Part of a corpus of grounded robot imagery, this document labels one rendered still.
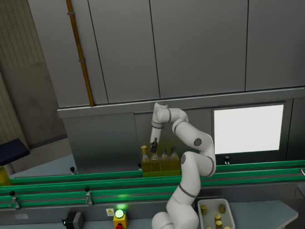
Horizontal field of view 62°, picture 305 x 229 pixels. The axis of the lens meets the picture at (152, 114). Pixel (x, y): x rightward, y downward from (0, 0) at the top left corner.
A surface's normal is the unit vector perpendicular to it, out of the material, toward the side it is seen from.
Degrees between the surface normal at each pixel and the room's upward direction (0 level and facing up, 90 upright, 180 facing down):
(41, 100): 90
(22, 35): 90
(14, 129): 90
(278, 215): 0
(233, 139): 90
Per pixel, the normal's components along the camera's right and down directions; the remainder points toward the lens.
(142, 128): -0.05, 0.42
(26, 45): 0.47, 0.32
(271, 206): -0.11, -0.90
